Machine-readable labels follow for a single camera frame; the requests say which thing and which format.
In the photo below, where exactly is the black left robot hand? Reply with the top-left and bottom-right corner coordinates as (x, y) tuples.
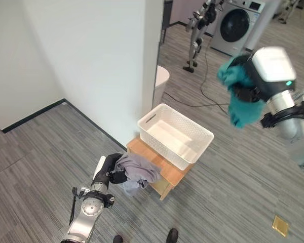
(91, 152), (129, 187)

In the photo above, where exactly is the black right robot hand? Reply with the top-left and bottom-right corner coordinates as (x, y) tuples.
(227, 46), (297, 103)

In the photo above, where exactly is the grey cloth garment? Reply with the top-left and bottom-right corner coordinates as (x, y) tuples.
(114, 152), (162, 197)

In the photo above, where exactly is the teal cloth garment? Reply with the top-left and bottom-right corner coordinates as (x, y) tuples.
(216, 56), (267, 129)

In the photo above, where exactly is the white plastic laundry basket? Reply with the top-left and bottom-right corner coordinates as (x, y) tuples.
(137, 103), (214, 171)

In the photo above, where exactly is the grey front-load washing machine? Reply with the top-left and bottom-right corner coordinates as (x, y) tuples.
(209, 0), (267, 57)

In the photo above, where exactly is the small wooden table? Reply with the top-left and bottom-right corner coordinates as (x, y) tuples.
(126, 135), (195, 201)

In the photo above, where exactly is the silver humanoid robot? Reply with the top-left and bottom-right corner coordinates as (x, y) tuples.
(278, 0), (301, 24)
(182, 0), (224, 73)

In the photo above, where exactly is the dark right robot foot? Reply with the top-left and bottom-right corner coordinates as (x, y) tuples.
(166, 228), (179, 243)

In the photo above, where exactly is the white round tub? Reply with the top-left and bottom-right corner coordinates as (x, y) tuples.
(154, 65), (170, 95)

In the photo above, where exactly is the black chair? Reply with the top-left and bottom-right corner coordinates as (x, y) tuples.
(161, 0), (173, 44)

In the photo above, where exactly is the brass floor socket plate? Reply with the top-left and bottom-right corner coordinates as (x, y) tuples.
(271, 215), (289, 232)

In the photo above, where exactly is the black floor cable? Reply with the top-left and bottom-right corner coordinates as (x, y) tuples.
(164, 45), (230, 117)

